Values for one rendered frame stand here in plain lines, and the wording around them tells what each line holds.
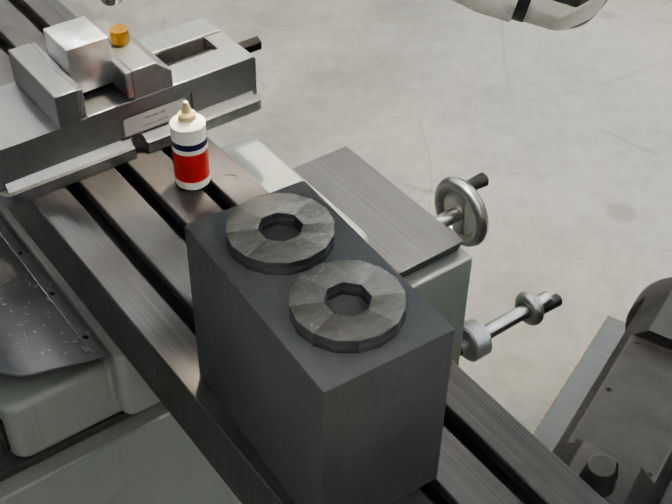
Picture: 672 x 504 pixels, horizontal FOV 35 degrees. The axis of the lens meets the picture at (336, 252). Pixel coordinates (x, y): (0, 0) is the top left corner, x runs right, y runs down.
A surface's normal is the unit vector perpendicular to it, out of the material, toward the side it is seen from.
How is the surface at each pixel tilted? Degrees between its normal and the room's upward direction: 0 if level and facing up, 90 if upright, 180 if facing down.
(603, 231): 0
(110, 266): 0
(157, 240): 0
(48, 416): 90
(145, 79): 90
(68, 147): 90
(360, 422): 90
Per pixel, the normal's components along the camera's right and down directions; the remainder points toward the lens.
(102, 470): 0.59, 0.54
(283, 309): 0.01, -0.75
